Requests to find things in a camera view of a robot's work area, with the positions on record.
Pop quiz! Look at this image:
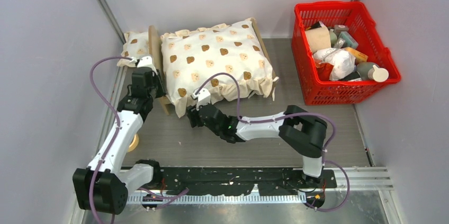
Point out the large bear print cushion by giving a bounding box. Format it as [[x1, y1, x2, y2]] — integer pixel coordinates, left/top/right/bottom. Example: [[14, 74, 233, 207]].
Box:
[[160, 18, 280, 119]]

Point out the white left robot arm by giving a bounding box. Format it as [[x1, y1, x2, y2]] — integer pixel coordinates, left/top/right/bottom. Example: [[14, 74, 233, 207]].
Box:
[[73, 67, 164, 215]]

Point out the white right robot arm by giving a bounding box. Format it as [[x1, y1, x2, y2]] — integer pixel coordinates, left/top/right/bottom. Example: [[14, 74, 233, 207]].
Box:
[[186, 104, 327, 187]]

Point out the small bear print pillow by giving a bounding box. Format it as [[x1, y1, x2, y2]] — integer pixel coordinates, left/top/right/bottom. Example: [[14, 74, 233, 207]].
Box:
[[116, 32, 150, 67]]

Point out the tape roll with blue core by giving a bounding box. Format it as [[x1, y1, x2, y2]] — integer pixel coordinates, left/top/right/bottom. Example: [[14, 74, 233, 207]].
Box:
[[127, 134, 139, 153]]

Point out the white crumpled bag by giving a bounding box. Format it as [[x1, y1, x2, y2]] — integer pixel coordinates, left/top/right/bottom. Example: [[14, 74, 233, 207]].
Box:
[[312, 48, 355, 82]]

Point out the red plastic basket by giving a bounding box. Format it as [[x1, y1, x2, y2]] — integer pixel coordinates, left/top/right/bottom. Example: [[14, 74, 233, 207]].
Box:
[[292, 1, 401, 105]]

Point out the teal box in basket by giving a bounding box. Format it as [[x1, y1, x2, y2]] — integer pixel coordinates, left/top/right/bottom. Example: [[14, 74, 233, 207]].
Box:
[[338, 31, 359, 49]]

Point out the yellow box in basket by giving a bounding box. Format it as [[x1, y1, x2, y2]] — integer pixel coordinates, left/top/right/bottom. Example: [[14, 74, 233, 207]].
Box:
[[344, 47, 368, 65]]

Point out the grey bottle with beige cap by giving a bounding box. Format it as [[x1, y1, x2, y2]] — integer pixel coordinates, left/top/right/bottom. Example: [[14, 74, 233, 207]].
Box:
[[356, 62, 389, 83]]

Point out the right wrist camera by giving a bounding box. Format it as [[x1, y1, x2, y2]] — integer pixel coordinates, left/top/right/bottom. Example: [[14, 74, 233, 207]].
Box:
[[191, 88, 211, 110]]

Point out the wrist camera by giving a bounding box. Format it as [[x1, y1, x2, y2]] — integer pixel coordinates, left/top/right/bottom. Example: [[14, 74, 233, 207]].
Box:
[[131, 56, 157, 75], [191, 88, 211, 110]]

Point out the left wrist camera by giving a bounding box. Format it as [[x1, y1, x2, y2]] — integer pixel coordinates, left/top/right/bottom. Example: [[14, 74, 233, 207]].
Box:
[[131, 56, 157, 75]]

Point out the wooden pet bed frame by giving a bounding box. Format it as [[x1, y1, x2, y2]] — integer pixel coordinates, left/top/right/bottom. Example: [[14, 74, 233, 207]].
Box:
[[148, 17, 278, 116]]

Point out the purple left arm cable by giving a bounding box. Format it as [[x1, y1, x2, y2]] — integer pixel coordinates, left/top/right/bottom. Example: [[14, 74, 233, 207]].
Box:
[[87, 56, 190, 224]]

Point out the aluminium frame rail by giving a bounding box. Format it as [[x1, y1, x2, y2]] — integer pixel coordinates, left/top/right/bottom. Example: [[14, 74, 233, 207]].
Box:
[[97, 0, 125, 44]]

